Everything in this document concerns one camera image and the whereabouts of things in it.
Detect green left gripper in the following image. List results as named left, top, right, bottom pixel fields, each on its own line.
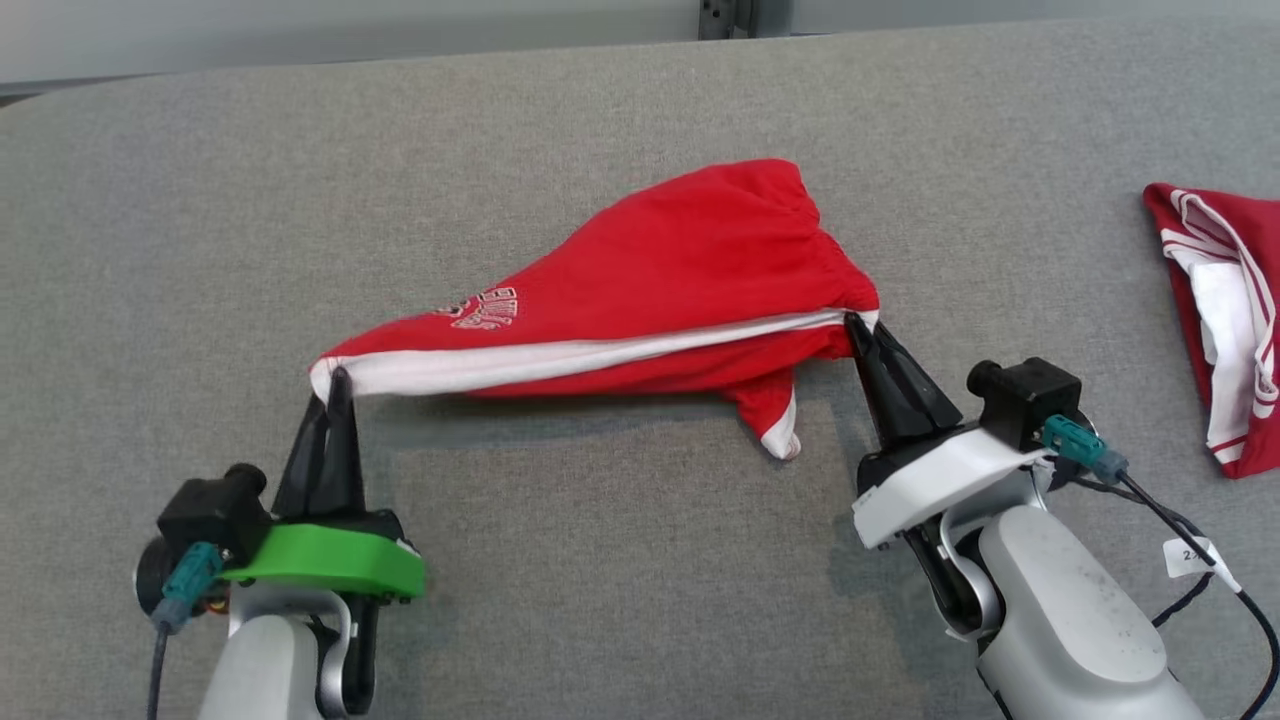
left=218, top=367, right=427, bottom=607

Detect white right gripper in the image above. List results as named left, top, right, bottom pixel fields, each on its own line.
left=844, top=313, right=1057, bottom=552

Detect red white basketball shorts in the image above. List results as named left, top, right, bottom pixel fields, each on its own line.
left=308, top=158, right=882, bottom=462

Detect red white basketball jersey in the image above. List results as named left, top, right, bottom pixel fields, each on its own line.
left=1143, top=183, right=1280, bottom=480

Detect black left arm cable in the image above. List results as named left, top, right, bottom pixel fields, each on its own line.
left=148, top=542, right=224, bottom=720

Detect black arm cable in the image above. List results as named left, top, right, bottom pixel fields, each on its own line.
left=1042, top=415, right=1280, bottom=720
left=148, top=542, right=224, bottom=720

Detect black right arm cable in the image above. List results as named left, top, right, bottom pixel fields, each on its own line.
left=1042, top=415, right=1280, bottom=720

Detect white cable label tag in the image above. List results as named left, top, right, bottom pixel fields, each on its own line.
left=1163, top=536, right=1223, bottom=580

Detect dark metal post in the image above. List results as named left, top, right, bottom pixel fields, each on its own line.
left=698, top=0, right=795, bottom=41

